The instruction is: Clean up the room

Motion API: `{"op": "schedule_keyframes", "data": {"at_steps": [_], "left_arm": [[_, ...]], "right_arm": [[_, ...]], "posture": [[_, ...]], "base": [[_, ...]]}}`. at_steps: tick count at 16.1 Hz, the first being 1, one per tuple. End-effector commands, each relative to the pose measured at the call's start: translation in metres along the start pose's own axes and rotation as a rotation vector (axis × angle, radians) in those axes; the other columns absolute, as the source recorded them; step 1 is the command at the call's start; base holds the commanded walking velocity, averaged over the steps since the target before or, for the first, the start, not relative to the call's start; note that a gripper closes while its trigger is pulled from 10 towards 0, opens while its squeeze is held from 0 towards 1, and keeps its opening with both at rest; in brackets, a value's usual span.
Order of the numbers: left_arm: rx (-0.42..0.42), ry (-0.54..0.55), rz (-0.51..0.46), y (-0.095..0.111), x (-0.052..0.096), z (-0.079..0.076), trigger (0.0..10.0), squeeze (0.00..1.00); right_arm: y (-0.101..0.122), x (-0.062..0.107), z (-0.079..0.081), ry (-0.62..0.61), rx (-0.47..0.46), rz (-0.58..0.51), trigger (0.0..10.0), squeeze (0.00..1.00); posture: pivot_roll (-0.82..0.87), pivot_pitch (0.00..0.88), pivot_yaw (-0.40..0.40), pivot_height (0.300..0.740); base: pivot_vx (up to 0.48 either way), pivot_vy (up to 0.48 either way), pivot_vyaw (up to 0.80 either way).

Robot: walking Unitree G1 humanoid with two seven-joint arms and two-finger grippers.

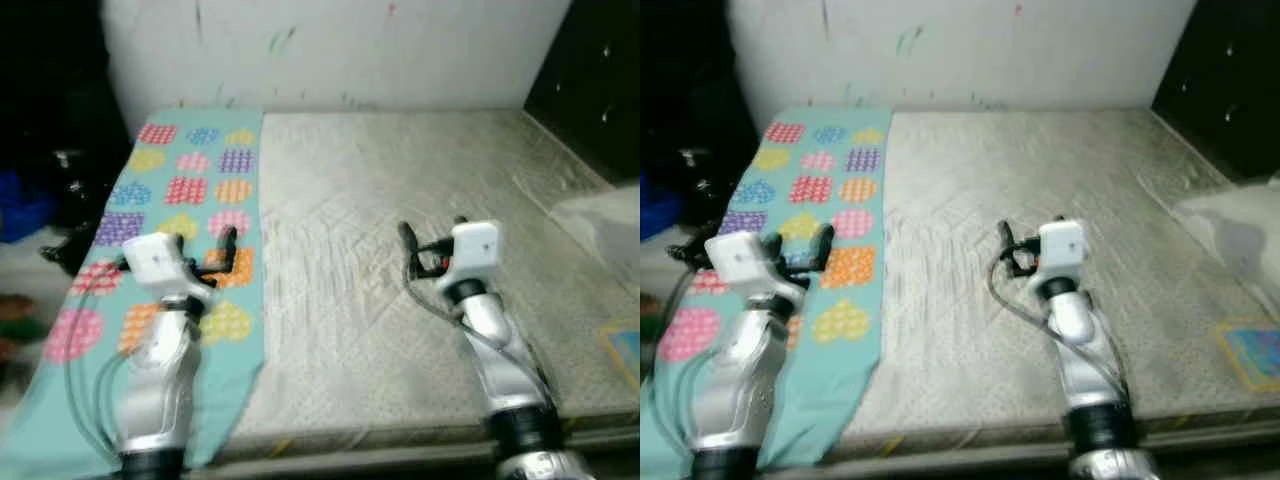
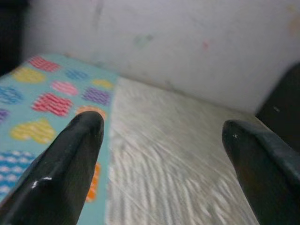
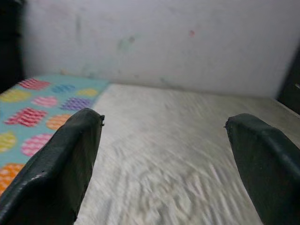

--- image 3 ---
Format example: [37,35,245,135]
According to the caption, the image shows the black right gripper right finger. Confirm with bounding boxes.
[224,113,300,225]

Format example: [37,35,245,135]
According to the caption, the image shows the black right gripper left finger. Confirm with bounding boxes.
[0,107,106,225]

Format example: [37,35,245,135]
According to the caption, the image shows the teal sheet colourful shapes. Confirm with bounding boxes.
[0,75,111,195]

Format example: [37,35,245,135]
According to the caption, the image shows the dark tufted headboard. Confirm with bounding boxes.
[276,44,300,115]

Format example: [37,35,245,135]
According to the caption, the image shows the white quilted mattress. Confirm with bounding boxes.
[75,83,300,225]

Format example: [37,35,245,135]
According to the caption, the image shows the black furniture piece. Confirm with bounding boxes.
[0,0,26,94]

